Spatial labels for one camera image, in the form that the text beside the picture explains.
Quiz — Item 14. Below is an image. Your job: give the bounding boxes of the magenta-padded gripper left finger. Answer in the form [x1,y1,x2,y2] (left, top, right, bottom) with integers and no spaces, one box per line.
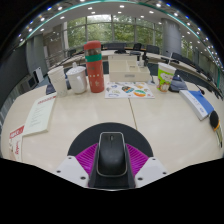
[54,143,101,190]

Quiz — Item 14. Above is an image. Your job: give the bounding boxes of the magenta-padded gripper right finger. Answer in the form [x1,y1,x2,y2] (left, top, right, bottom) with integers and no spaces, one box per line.
[126,143,169,190]

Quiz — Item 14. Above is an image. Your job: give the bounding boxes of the black computer mouse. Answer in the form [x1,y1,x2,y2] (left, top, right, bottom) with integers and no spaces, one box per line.
[96,131,129,178]

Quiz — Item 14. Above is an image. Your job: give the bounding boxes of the red white magazine with fan picture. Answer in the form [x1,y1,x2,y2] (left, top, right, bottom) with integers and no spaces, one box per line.
[8,124,26,163]

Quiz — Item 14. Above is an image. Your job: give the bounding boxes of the white booklet with red title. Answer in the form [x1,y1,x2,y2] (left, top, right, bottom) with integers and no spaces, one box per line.
[22,92,58,137]

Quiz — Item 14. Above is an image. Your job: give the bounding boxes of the black yellow handheld microphone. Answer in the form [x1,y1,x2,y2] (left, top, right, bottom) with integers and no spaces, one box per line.
[209,110,224,148]

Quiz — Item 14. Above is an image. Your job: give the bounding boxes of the blue and white book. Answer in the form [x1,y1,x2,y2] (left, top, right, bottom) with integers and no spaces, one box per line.
[178,89,215,121]

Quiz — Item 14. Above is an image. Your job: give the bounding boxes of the colourful sticker sheet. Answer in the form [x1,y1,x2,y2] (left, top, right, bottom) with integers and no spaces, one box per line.
[104,81,156,100]

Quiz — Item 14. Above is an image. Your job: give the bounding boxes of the stack of white paper cups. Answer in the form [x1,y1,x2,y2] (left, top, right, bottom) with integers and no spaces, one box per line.
[47,65,69,98]

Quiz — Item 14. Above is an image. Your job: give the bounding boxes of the white lidded mug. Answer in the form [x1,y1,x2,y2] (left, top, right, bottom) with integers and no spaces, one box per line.
[65,63,88,95]

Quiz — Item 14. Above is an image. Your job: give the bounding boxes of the green printed paper cup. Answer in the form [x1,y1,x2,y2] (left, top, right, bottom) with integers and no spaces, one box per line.
[156,62,177,93]

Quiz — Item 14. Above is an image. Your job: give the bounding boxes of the beige desk organiser tray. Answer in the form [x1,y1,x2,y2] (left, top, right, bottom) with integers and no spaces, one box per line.
[108,54,152,83]

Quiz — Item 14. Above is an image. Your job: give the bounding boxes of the red bottle with green band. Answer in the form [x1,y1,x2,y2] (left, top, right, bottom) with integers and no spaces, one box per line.
[83,40,106,94]

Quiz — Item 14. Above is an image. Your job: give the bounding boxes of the long curved conference table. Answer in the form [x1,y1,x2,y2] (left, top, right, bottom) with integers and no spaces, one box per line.
[46,49,224,98]

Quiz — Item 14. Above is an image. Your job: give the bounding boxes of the dark office chairs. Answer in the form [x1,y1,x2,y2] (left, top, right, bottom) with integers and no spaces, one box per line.
[64,41,221,88]

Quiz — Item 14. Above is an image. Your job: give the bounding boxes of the ceiling lights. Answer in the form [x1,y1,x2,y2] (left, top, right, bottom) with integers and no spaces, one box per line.
[18,0,224,68]

